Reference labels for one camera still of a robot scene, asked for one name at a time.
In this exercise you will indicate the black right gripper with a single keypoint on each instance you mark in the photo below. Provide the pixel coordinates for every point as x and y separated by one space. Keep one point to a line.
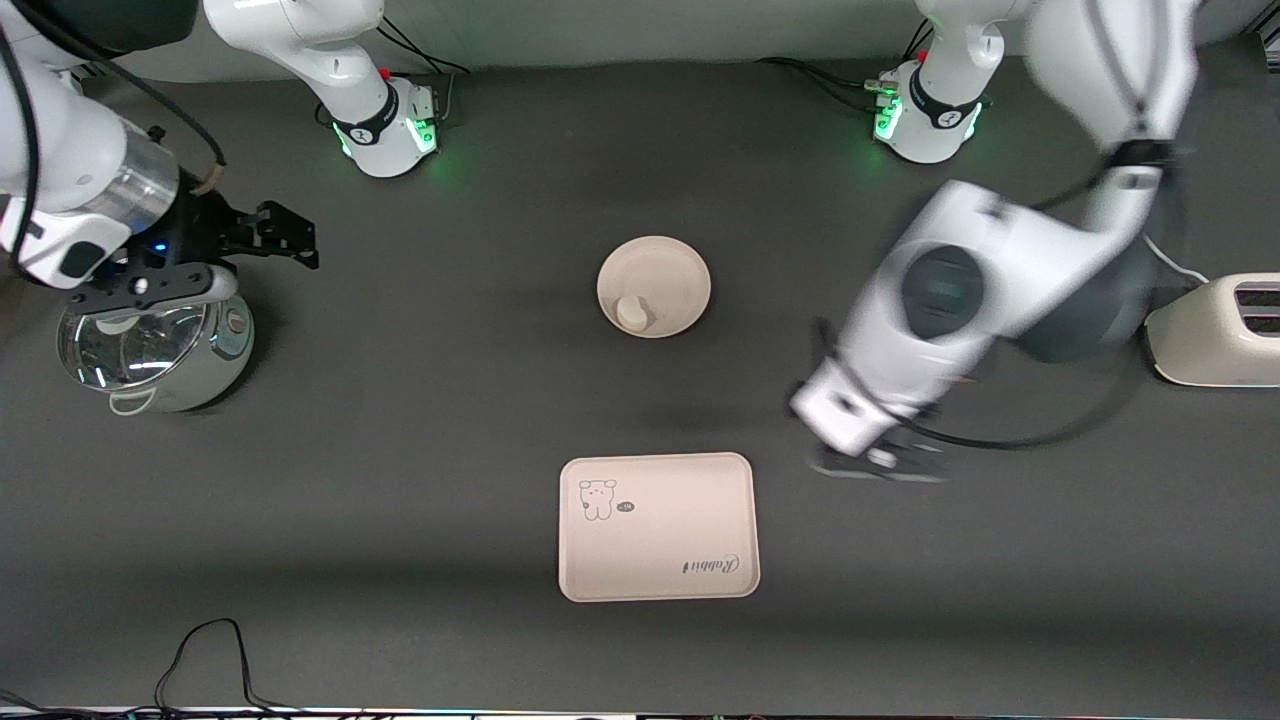
203 229

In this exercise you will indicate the cream round plate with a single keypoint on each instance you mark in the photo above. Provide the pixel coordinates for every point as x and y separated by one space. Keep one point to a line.
665 275

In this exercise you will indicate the white steamed bun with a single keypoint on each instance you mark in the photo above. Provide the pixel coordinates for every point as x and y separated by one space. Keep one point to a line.
632 313

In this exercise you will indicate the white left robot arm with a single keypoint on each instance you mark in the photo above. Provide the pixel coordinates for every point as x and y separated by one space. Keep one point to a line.
1000 270

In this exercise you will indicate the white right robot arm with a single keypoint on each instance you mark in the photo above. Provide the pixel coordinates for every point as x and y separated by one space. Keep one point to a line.
70 160

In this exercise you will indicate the cream rectangular rabbit tray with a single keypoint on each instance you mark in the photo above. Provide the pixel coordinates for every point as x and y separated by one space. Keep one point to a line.
660 540

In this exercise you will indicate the pale green cooking pot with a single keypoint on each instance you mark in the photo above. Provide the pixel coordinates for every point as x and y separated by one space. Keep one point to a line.
215 360

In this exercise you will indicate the glass pot lid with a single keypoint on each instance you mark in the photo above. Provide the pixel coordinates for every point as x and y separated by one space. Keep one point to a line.
130 350

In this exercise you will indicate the cream toaster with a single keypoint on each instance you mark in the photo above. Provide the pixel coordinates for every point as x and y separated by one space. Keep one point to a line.
1210 335

